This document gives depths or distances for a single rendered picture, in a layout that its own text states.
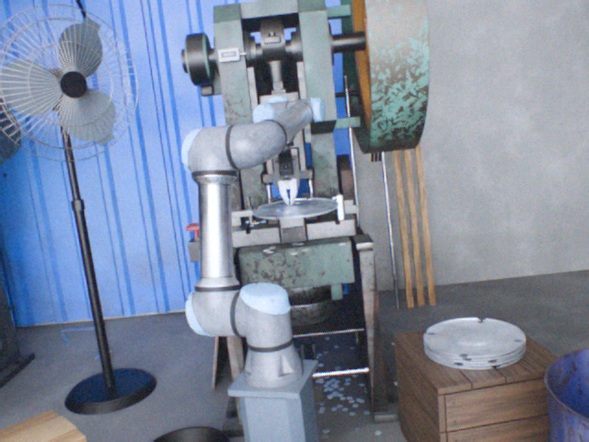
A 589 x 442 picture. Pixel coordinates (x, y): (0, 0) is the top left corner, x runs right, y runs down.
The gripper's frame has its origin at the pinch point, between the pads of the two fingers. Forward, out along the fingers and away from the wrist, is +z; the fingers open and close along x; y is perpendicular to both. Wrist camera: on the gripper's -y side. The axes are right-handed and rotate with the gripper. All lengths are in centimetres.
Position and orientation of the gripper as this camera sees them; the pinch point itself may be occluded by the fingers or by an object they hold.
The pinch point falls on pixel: (289, 202)
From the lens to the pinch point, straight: 195.8
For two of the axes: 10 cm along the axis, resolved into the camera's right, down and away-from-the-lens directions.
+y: 0.1, -1.8, 9.8
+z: 1.2, 9.8, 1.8
